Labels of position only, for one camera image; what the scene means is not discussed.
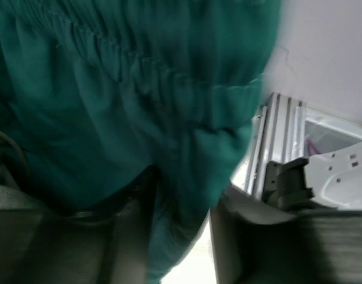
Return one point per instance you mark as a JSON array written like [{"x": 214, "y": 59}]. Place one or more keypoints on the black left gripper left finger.
[{"x": 109, "y": 245}]

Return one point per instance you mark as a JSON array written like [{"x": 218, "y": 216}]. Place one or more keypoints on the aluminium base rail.
[{"x": 279, "y": 136}]

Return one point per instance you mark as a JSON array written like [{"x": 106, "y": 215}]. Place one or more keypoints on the teal shorts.
[{"x": 95, "y": 93}]

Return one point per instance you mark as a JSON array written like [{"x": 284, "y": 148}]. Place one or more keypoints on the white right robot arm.
[{"x": 330, "y": 180}]

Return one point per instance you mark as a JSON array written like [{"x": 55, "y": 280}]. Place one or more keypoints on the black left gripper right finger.
[{"x": 317, "y": 246}]

